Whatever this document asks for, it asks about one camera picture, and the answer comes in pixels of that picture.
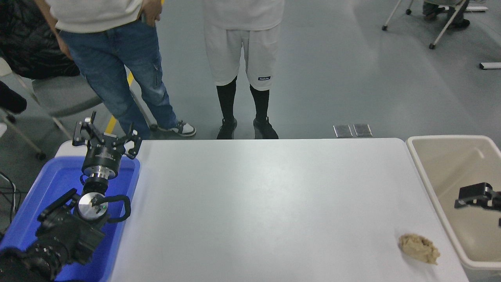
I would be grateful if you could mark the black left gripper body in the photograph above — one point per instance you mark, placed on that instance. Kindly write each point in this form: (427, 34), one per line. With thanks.
(103, 156)

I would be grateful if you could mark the person's right forearm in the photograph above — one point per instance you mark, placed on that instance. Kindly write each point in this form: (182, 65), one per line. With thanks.
(47, 17)

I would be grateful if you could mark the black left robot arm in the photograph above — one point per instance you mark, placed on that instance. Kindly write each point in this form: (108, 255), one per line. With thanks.
(66, 235)

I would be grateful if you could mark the metal floor plate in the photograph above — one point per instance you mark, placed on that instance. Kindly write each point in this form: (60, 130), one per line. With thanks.
(343, 131)
(363, 130)

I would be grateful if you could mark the person's right hand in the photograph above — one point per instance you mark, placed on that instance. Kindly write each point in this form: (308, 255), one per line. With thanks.
(63, 47)

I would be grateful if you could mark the person's left hand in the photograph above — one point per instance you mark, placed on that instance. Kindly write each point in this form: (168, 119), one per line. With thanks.
(152, 11)

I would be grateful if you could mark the large pale bin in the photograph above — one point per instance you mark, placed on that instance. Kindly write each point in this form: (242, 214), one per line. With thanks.
(442, 168)

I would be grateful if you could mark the grey office chair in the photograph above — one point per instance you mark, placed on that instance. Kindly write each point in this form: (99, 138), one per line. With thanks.
(62, 94)

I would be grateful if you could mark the blue plastic tray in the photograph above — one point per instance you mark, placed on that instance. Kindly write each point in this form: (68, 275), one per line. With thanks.
(51, 184)

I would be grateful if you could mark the crumpled tan paper ball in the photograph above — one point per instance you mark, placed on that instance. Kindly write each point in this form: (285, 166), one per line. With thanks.
(419, 248)

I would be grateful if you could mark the person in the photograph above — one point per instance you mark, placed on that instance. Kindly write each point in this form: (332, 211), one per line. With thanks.
(242, 39)
(117, 58)
(450, 13)

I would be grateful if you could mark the black padded jacket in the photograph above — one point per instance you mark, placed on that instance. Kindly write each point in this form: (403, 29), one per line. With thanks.
(23, 43)

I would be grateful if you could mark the white flat bar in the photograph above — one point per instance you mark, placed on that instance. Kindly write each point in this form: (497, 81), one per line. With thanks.
(491, 65)

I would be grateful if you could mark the white-framed chair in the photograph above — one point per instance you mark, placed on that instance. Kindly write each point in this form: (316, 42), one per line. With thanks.
(446, 27)

